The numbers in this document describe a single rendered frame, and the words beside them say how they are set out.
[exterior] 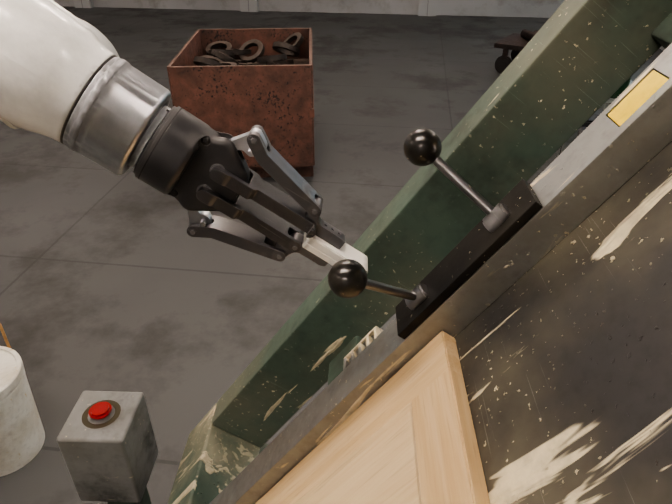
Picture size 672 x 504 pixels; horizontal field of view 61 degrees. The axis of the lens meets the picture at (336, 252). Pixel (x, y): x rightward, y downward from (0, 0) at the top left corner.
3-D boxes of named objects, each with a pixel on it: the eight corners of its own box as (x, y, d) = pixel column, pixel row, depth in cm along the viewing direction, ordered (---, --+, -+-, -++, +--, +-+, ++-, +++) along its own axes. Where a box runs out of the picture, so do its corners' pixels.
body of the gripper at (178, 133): (183, 87, 52) (269, 143, 55) (144, 156, 56) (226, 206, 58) (159, 114, 46) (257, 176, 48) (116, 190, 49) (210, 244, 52)
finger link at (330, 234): (297, 216, 55) (314, 194, 54) (339, 242, 57) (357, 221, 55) (295, 223, 54) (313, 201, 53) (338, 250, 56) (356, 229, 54)
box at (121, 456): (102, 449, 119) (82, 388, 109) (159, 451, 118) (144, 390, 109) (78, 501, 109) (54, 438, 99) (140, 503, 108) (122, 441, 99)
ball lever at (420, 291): (407, 297, 63) (315, 273, 55) (430, 275, 62) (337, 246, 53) (421, 324, 61) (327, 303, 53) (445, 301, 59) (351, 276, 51)
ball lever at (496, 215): (497, 236, 57) (403, 147, 60) (524, 210, 56) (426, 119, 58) (489, 244, 54) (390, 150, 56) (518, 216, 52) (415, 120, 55)
